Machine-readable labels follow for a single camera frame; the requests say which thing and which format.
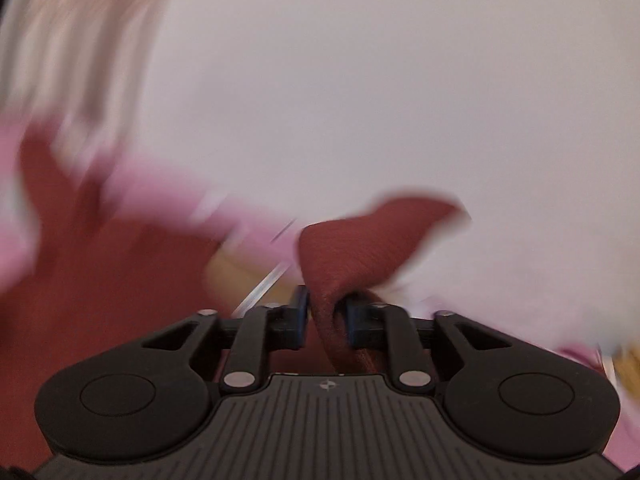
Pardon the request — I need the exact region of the pink floral bed sheet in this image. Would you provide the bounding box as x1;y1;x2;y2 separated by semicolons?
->
0;114;640;470

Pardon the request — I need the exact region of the dark red knit sweater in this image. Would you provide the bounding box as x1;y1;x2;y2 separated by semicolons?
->
1;124;464;469

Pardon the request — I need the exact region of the cream floral satin curtain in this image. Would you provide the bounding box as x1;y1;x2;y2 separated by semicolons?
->
1;0;168;156

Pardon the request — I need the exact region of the yellow folded cloth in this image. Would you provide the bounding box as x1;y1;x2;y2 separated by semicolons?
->
612;344;640;391

